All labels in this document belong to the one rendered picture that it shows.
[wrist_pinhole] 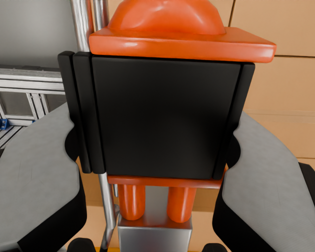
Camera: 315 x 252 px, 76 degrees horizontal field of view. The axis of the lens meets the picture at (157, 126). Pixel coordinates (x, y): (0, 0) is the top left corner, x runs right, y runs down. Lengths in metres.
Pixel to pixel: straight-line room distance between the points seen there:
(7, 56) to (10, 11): 0.25
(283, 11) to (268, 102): 0.28
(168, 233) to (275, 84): 0.66
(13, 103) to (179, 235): 1.24
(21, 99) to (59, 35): 0.40
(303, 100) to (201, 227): 0.58
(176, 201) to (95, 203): 0.28
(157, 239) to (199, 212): 0.24
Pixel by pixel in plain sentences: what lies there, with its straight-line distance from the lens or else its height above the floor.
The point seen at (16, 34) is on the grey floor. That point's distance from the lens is 1.43.
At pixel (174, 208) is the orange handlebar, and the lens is 0.17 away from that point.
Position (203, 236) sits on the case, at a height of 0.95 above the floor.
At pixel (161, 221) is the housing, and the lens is 0.18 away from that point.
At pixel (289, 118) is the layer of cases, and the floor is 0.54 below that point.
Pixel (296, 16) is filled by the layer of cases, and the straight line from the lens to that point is 0.74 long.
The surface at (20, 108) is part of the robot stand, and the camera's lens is 1.34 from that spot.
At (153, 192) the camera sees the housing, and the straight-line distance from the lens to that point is 0.20.
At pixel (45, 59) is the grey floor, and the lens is 1.39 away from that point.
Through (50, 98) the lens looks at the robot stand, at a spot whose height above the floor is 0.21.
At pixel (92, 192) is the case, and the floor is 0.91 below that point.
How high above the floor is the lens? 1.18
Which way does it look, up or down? 57 degrees down
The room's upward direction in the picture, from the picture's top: 178 degrees counter-clockwise
